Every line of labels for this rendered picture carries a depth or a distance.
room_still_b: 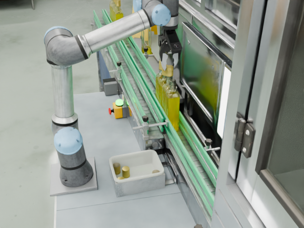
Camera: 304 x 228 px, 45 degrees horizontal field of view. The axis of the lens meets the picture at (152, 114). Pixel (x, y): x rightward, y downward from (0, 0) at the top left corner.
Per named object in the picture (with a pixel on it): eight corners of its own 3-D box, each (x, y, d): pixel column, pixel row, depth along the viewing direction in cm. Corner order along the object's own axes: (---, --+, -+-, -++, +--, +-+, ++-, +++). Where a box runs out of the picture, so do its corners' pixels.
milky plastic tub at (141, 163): (165, 187, 162) (165, 172, 157) (116, 197, 157) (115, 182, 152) (154, 162, 176) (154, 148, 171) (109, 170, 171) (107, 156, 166)
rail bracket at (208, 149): (219, 165, 156) (223, 140, 148) (205, 168, 154) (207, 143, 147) (216, 159, 159) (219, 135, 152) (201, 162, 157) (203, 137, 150)
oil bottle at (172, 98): (178, 130, 177) (180, 91, 165) (167, 131, 176) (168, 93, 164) (174, 123, 182) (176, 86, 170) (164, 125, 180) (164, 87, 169)
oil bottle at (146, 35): (151, 56, 250) (151, 18, 236) (144, 57, 248) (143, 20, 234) (149, 53, 254) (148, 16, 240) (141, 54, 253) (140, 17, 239)
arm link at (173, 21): (181, 16, 154) (162, 18, 152) (180, 27, 156) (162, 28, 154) (175, 11, 160) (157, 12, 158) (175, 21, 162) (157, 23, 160)
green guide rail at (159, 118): (163, 131, 175) (163, 118, 171) (161, 132, 175) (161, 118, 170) (103, 18, 316) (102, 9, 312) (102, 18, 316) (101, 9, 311)
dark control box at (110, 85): (117, 94, 232) (117, 83, 227) (105, 96, 230) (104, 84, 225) (115, 88, 238) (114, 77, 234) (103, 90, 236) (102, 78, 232)
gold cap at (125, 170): (123, 178, 164) (122, 171, 162) (121, 173, 167) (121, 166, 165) (130, 177, 165) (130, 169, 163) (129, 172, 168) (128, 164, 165)
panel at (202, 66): (274, 202, 124) (295, 120, 106) (266, 203, 124) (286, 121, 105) (183, 82, 197) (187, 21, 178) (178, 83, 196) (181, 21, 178)
